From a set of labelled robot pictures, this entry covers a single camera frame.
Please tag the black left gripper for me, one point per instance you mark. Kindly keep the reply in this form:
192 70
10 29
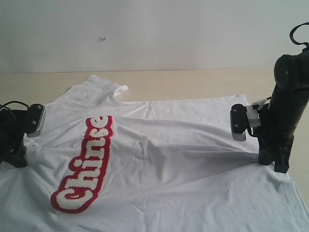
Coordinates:
12 149

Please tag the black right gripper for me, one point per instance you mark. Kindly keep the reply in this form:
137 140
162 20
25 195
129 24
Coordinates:
270 138

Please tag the white t-shirt with red lettering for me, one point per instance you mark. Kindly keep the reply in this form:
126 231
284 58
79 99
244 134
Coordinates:
100 165

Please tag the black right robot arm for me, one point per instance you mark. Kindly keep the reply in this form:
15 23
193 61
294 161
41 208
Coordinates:
280 117

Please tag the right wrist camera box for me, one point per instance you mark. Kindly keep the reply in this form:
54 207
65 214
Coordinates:
242 119

